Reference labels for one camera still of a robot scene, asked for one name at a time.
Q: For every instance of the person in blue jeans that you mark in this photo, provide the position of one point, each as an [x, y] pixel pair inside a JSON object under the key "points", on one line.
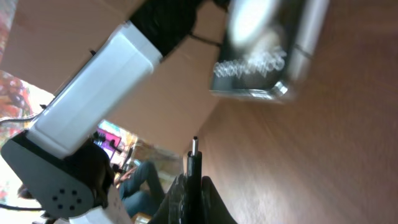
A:
{"points": [[140, 190]]}

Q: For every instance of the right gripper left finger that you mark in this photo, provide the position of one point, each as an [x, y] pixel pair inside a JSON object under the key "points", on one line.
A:
{"points": [[171, 209]]}

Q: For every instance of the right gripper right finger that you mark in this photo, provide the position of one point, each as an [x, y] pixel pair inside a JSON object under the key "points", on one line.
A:
{"points": [[213, 208]]}

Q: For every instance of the black Galaxy smartphone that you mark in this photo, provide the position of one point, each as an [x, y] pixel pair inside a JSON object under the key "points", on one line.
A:
{"points": [[267, 48]]}

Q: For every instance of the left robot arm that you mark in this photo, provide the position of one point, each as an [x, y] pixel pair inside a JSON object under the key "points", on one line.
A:
{"points": [[56, 157]]}

